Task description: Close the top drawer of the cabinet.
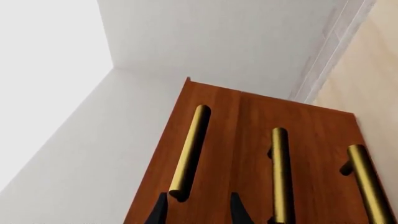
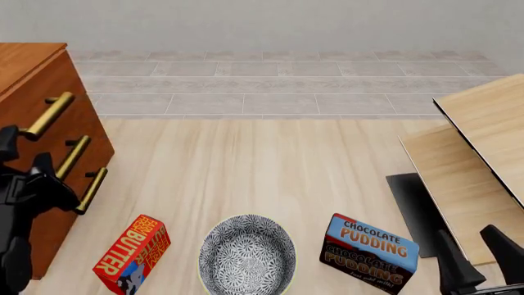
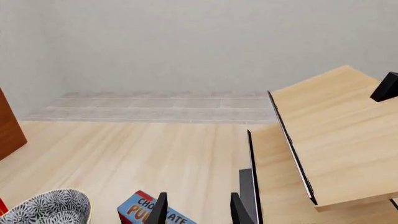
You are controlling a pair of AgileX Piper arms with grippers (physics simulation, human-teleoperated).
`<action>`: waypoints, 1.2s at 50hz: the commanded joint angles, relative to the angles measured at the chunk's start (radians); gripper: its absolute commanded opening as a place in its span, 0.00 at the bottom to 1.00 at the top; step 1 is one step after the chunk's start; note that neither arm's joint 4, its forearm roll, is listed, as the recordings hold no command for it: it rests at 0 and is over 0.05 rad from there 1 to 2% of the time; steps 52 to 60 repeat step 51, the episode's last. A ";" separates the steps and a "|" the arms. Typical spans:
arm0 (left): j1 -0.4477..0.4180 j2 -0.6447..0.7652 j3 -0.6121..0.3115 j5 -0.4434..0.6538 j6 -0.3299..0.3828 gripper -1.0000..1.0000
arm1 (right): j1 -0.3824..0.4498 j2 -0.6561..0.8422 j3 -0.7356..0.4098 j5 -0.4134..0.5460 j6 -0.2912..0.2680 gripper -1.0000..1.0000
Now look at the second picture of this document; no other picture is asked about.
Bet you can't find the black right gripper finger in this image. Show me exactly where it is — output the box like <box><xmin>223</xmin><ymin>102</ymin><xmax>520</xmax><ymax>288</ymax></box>
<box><xmin>434</xmin><ymin>228</ymin><xmax>488</xmax><ymax>293</ymax></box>
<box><xmin>479</xmin><ymin>224</ymin><xmax>524</xmax><ymax>287</ymax></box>

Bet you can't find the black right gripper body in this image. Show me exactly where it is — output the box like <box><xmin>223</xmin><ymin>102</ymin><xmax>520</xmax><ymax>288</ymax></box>
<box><xmin>440</xmin><ymin>283</ymin><xmax>524</xmax><ymax>295</ymax></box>

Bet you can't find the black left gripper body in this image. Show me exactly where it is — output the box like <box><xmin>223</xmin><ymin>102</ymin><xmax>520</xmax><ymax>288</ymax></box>
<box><xmin>0</xmin><ymin>165</ymin><xmax>52</xmax><ymax>218</ymax></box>

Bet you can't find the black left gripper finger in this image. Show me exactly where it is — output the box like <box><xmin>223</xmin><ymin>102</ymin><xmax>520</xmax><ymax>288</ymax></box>
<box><xmin>0</xmin><ymin>125</ymin><xmax>21</xmax><ymax>161</ymax></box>
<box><xmin>29</xmin><ymin>152</ymin><xmax>82</xmax><ymax>213</ymax></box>

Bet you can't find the brown wooden cabinet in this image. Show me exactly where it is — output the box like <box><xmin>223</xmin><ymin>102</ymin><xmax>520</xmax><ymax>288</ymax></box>
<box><xmin>0</xmin><ymin>42</ymin><xmax>116</xmax><ymax>281</ymax></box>

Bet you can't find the chocolate pudding box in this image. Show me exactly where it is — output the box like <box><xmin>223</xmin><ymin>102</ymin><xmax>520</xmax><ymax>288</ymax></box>
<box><xmin>318</xmin><ymin>211</ymin><xmax>421</xmax><ymax>295</ymax></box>

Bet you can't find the pale wooden rack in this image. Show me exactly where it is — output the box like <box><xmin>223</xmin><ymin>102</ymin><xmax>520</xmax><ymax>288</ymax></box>
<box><xmin>398</xmin><ymin>73</ymin><xmax>524</xmax><ymax>267</ymax></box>

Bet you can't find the red butter box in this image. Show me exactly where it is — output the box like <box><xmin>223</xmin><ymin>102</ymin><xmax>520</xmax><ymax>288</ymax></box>
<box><xmin>92</xmin><ymin>214</ymin><xmax>172</xmax><ymax>295</ymax></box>

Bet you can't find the black white patterned bowl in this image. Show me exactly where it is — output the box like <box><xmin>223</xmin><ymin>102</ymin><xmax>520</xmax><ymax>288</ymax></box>
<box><xmin>197</xmin><ymin>213</ymin><xmax>298</xmax><ymax>295</ymax></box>

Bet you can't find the brass drawer handle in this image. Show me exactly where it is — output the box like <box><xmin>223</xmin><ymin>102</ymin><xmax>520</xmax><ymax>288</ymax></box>
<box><xmin>55</xmin><ymin>134</ymin><xmax>93</xmax><ymax>181</ymax></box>
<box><xmin>20</xmin><ymin>91</ymin><xmax>76</xmax><ymax>143</ymax></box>
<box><xmin>74</xmin><ymin>166</ymin><xmax>109</xmax><ymax>216</ymax></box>

